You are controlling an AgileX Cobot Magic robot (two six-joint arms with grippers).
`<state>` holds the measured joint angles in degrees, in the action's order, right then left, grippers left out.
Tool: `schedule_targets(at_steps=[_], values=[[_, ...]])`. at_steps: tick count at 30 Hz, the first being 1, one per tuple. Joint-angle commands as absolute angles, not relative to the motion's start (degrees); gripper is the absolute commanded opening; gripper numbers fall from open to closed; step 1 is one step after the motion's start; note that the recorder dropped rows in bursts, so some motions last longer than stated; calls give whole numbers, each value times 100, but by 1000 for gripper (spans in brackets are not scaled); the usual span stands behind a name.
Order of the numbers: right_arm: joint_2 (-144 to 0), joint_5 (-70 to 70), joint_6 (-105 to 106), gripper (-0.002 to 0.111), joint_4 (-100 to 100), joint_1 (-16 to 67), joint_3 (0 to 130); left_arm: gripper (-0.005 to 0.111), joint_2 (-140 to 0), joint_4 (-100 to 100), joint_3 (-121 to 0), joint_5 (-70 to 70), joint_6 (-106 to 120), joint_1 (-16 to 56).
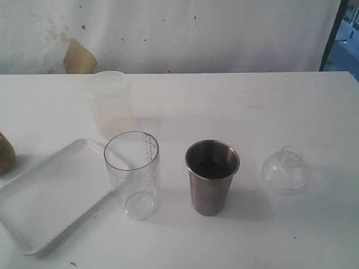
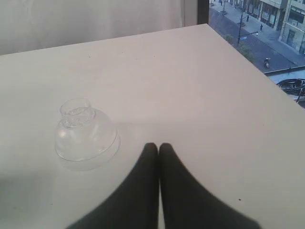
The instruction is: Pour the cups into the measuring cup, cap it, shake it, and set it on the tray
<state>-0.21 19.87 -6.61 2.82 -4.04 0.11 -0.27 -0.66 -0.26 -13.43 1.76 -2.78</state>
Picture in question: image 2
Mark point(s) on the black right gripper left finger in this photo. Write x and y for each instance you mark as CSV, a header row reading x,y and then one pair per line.
x,y
135,202

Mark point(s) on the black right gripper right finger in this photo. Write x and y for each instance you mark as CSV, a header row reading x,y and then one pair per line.
x,y
187,204

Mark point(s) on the clear plastic shaker lid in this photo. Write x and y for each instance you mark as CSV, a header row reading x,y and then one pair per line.
x,y
85,137

